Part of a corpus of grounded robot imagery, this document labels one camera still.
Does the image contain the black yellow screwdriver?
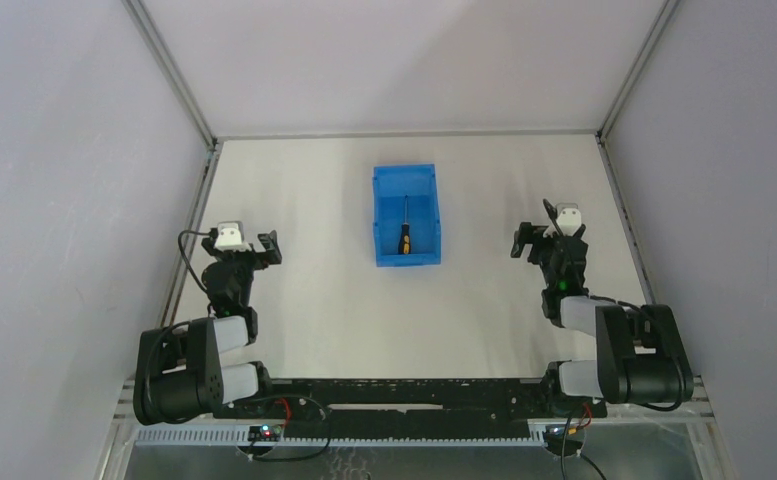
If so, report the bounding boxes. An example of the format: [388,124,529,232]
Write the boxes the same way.
[398,195,411,255]

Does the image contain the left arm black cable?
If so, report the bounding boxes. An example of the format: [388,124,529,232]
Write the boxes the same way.
[177,229,220,313]

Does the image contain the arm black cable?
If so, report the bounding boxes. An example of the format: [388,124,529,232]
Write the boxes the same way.
[542,198,694,480]
[177,229,220,313]

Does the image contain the aluminium frame rail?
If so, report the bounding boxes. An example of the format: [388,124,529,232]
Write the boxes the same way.
[216,129,599,143]
[123,1,216,327]
[595,1,685,303]

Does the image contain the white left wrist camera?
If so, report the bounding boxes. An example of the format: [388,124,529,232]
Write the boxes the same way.
[213,221,251,252]

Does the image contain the aluminium frame rail right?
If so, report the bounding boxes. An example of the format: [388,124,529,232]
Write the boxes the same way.
[595,1,685,303]

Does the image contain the blue plastic bin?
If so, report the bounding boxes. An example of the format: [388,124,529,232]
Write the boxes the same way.
[372,164,442,268]

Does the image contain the white slotted cable duct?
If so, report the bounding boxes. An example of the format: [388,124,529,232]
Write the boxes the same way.
[135,425,250,446]

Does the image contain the aluminium frame rail back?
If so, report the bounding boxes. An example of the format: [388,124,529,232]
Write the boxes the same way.
[216,129,599,143]

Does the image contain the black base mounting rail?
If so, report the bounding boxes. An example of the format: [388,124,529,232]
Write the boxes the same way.
[213,378,608,442]

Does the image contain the small circuit board with leds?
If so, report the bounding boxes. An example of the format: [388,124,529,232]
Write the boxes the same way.
[247,424,284,443]

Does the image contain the aluminium frame rail left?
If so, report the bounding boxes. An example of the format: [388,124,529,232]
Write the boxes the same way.
[123,1,216,327]

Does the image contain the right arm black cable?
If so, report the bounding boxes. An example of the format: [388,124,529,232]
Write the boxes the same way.
[542,198,694,480]

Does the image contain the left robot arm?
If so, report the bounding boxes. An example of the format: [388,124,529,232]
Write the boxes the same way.
[133,226,282,425]

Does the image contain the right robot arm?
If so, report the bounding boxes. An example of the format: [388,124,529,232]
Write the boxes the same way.
[510,222,694,411]

